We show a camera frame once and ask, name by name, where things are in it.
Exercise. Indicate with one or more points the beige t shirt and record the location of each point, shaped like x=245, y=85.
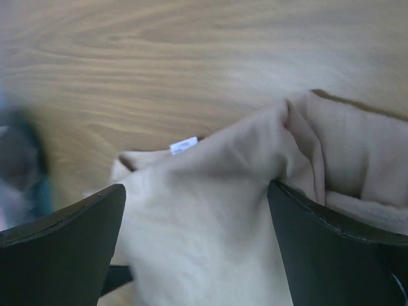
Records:
x=197, y=228

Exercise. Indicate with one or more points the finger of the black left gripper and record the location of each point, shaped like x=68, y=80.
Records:
x=117, y=276

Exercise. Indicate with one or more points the teal plastic basket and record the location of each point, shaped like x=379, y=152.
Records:
x=25, y=183

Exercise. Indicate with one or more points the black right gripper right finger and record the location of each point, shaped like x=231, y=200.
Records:
x=332, y=259

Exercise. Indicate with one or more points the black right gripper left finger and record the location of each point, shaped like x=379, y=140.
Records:
x=64, y=257

